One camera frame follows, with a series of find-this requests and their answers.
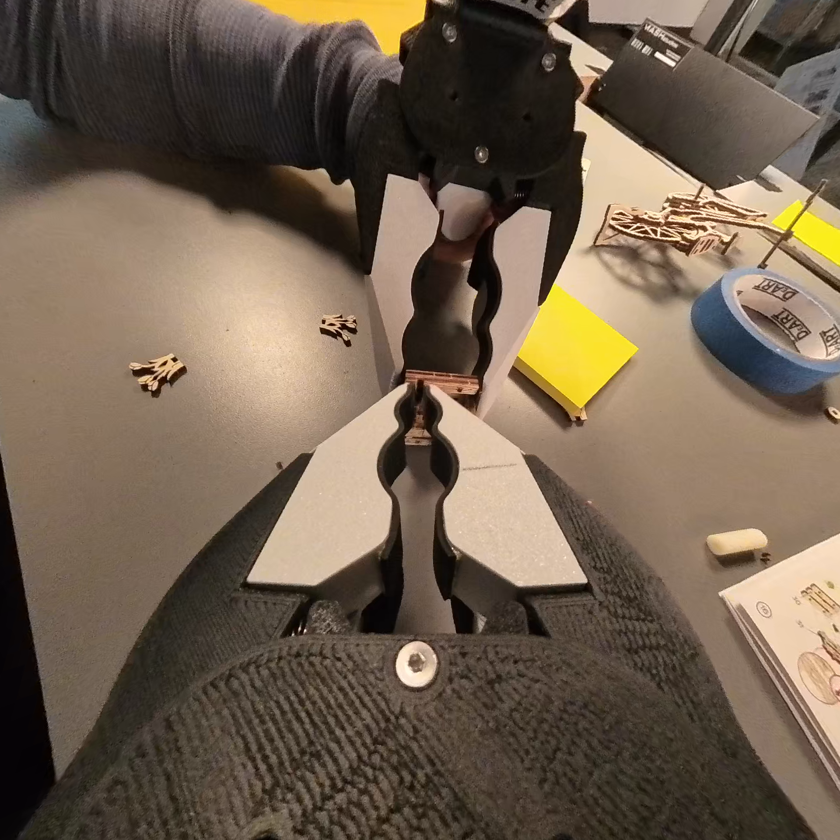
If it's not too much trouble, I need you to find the person's left forearm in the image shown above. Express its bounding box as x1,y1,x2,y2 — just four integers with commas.
0,0,421,190

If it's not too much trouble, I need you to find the model kit box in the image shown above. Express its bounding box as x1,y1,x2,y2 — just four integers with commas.
589,18,823,193

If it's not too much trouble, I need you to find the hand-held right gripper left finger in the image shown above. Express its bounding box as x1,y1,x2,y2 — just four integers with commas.
245,384,414,634

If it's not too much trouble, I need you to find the blue tape roll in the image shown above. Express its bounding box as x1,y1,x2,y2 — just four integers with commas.
689,266,840,396

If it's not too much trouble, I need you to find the yellow paper sheet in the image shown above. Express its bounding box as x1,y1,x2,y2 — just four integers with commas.
249,0,429,59
772,200,840,266

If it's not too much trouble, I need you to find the person's left hand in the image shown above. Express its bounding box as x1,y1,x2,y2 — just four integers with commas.
430,213,497,263

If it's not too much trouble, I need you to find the small wooden crate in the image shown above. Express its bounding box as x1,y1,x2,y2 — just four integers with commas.
402,369,481,448

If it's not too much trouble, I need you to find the wooden bicycle model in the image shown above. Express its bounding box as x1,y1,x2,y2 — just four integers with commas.
592,184,829,270

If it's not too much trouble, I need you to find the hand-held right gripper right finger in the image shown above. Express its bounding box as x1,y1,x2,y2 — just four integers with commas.
419,384,589,634

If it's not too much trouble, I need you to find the yellow sticky note pad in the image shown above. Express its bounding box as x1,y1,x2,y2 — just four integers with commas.
513,283,639,421

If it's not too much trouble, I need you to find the instruction booklet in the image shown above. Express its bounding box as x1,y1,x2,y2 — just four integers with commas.
718,533,840,791

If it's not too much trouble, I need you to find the pale wax stick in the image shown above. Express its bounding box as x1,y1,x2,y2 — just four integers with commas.
706,528,769,564

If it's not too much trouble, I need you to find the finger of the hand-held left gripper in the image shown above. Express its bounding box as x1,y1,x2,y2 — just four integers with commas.
468,203,552,422
370,174,442,389

